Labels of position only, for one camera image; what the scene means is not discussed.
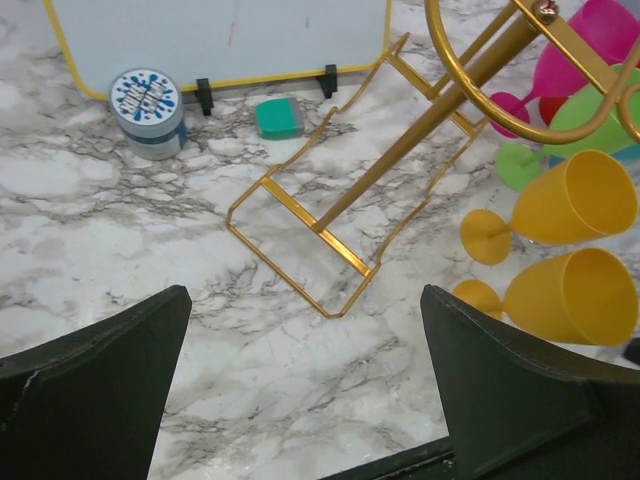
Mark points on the gold wire glass rack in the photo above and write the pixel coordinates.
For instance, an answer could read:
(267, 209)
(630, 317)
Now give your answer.
(458, 96)

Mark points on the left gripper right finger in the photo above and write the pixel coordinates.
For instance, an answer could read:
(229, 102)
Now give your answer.
(518, 407)

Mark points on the pink wine glass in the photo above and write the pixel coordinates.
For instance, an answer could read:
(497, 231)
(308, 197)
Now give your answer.
(608, 27)

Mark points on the red wine glass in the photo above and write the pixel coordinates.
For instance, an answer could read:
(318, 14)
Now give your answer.
(549, 106)

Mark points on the teal wine glass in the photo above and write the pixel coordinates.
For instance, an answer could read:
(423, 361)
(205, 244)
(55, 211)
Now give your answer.
(626, 156)

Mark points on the blue white small can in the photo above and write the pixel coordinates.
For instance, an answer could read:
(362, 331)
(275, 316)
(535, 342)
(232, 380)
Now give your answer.
(149, 110)

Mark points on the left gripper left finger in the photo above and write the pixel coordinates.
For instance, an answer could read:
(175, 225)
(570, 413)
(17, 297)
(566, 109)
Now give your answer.
(88, 405)

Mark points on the orange wine glass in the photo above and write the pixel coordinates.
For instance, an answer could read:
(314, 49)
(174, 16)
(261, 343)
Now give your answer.
(586, 197)
(585, 297)

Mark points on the yellow framed whiteboard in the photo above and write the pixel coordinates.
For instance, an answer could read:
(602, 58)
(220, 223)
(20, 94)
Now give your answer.
(228, 43)

